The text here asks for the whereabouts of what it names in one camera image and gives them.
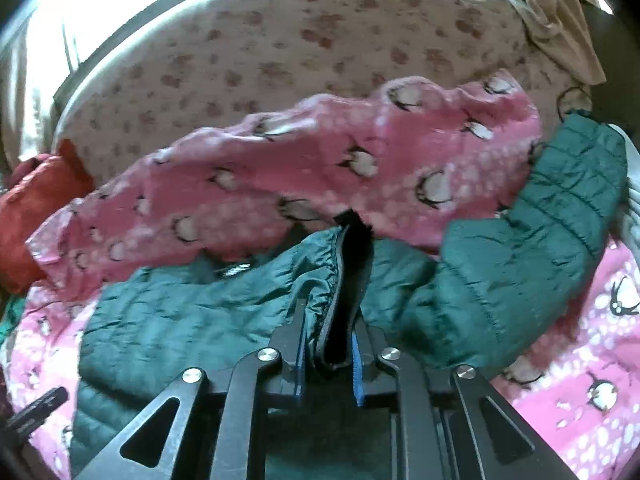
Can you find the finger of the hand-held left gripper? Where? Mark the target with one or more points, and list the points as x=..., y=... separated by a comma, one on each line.
x=37, y=410

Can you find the green puffer jacket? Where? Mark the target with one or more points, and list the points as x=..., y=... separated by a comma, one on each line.
x=200, y=310

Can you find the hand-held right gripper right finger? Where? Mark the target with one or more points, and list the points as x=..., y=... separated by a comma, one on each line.
x=357, y=372

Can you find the beige satin cloth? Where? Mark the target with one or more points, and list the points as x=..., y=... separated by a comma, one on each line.
x=545, y=5

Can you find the red orange cloth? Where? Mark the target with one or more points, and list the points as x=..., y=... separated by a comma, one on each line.
x=35, y=210

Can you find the beige curtain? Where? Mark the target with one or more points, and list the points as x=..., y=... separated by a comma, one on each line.
x=22, y=90

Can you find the floral print mattress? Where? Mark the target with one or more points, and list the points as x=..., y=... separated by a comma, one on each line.
x=280, y=35

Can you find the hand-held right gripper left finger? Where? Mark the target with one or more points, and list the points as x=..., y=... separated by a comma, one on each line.
x=298, y=377

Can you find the pink penguin print blanket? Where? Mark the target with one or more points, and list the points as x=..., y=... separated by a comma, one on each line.
x=350, y=130

